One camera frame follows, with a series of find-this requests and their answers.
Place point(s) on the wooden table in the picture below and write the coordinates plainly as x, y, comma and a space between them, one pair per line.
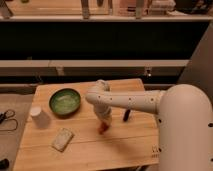
125, 144

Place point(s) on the white paper cup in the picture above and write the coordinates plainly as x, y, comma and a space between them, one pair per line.
39, 117

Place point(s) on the black marker pen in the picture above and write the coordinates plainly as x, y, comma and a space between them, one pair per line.
126, 115

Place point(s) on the green bowl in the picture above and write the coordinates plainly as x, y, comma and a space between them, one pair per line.
65, 102

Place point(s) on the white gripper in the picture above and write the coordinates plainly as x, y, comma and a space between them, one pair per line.
104, 114

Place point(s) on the white green sponge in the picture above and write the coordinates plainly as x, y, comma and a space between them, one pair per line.
62, 139

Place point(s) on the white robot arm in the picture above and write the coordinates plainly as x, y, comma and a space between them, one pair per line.
184, 117

